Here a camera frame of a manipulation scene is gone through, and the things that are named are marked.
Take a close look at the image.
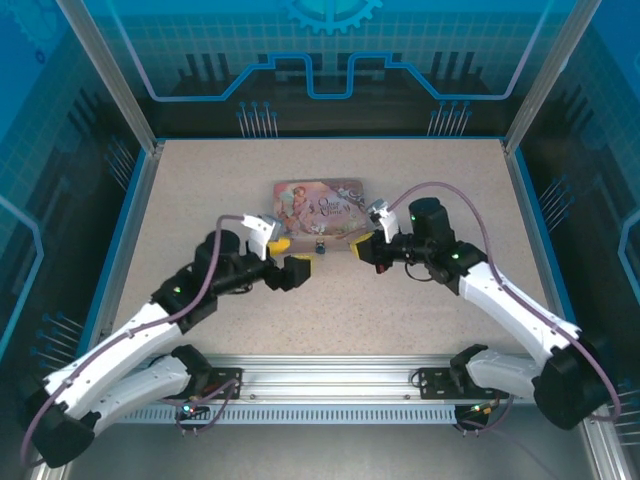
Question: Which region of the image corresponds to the pink illustrated tin box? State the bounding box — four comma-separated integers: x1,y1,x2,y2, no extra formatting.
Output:
272,177,374,240

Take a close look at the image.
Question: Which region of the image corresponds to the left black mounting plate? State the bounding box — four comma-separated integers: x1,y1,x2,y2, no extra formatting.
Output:
199,367,244,401

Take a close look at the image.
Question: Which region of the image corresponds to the black mounting plate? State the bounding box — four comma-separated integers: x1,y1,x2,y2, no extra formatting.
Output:
199,367,244,401
417,367,464,401

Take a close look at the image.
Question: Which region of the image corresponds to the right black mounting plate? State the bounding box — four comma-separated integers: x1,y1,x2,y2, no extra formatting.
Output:
417,367,464,401

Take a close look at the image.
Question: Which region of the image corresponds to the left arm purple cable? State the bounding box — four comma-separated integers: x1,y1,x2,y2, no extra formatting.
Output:
19,213,251,469

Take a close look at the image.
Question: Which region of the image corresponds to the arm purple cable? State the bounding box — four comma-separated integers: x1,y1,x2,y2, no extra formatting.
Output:
19,213,251,469
388,182,624,439

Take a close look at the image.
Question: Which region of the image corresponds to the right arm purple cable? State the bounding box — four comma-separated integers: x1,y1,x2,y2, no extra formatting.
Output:
388,182,624,439

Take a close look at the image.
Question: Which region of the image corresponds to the aluminium side rail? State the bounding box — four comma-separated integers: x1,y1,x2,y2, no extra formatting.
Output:
502,139,591,364
82,141,166,364

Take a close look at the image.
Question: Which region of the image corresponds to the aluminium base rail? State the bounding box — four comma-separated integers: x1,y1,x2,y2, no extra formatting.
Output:
102,353,569,404

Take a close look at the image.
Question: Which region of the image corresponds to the slotted grey cable duct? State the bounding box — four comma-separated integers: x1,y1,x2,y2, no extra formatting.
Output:
119,403,459,426

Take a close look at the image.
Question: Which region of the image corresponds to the aluminium frame post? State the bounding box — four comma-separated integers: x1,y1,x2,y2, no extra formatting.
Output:
53,0,167,154
502,0,604,154

